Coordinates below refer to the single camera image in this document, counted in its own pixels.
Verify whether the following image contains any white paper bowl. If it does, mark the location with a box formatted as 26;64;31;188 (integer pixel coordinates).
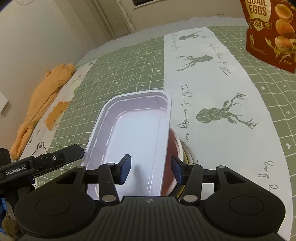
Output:
170;128;188;193

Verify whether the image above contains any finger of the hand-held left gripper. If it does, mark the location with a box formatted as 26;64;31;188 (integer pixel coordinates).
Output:
35;144;85;173

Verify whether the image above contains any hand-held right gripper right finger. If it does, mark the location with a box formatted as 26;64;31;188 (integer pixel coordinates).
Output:
171;155;252;204

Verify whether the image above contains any dark barred window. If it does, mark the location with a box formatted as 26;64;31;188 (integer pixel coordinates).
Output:
131;0;152;9

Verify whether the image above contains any red and white plastic tray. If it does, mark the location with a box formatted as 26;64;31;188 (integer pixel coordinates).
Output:
84;90;183;197

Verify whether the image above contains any white bear-print sheet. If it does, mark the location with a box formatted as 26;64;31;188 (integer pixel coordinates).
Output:
23;58;99;163

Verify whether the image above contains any orange cloth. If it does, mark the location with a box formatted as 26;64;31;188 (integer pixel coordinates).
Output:
10;63;76;160

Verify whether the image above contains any white curtain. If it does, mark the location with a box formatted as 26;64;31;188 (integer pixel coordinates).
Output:
87;0;135;40

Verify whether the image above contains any red snack bag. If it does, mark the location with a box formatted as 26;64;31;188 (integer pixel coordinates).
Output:
239;0;296;74

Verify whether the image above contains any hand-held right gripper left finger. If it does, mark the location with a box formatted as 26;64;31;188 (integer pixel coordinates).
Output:
54;154;132;203

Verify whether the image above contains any green checked tablecloth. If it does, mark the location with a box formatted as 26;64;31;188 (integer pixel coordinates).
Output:
35;11;296;241

